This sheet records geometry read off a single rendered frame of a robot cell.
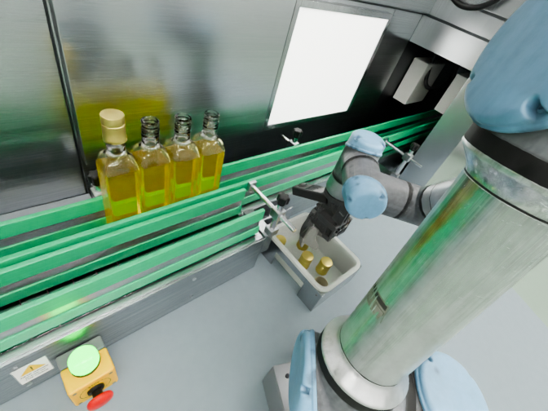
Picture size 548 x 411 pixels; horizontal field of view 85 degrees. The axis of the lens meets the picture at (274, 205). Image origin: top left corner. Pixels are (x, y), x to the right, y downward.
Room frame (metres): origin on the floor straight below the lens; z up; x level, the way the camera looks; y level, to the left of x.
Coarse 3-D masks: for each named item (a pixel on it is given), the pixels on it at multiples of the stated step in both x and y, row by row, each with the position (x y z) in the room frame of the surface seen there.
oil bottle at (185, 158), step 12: (168, 144) 0.44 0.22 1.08; (180, 144) 0.44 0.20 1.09; (192, 144) 0.46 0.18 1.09; (180, 156) 0.43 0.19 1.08; (192, 156) 0.45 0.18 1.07; (180, 168) 0.43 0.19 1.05; (192, 168) 0.45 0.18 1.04; (180, 180) 0.43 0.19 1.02; (192, 180) 0.45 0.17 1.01; (180, 192) 0.43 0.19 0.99; (192, 192) 0.45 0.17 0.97
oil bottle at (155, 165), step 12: (144, 156) 0.38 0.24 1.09; (156, 156) 0.40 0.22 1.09; (168, 156) 0.42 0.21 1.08; (144, 168) 0.38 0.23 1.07; (156, 168) 0.39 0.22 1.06; (168, 168) 0.41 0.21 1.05; (144, 180) 0.38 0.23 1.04; (156, 180) 0.39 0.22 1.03; (168, 180) 0.41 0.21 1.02; (144, 192) 0.38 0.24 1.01; (156, 192) 0.39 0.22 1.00; (168, 192) 0.41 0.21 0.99; (144, 204) 0.38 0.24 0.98; (156, 204) 0.39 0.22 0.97; (168, 204) 0.41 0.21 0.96
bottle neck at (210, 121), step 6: (204, 114) 0.49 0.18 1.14; (210, 114) 0.51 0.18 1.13; (216, 114) 0.51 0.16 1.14; (204, 120) 0.49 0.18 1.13; (210, 120) 0.49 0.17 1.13; (216, 120) 0.50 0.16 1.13; (204, 126) 0.49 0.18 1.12; (210, 126) 0.49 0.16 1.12; (216, 126) 0.50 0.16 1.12; (204, 132) 0.49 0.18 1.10; (210, 132) 0.49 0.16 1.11; (216, 132) 0.50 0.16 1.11; (210, 138) 0.49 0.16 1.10
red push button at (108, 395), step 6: (96, 390) 0.11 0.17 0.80; (102, 390) 0.11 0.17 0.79; (108, 390) 0.12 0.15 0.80; (96, 396) 0.10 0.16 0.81; (102, 396) 0.10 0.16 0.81; (108, 396) 0.11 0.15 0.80; (90, 402) 0.09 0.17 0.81; (96, 402) 0.09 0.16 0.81; (102, 402) 0.10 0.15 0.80; (90, 408) 0.09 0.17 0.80; (96, 408) 0.09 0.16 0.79
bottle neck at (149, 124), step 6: (144, 120) 0.41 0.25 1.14; (150, 120) 0.42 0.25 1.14; (156, 120) 0.42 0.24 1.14; (144, 126) 0.40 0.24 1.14; (150, 126) 0.40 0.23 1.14; (156, 126) 0.41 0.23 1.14; (144, 132) 0.40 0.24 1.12; (150, 132) 0.40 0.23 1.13; (156, 132) 0.41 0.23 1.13; (144, 138) 0.40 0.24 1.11; (150, 138) 0.40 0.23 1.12; (156, 138) 0.41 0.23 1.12; (144, 144) 0.40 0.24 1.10; (150, 144) 0.40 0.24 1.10; (156, 144) 0.41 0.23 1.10
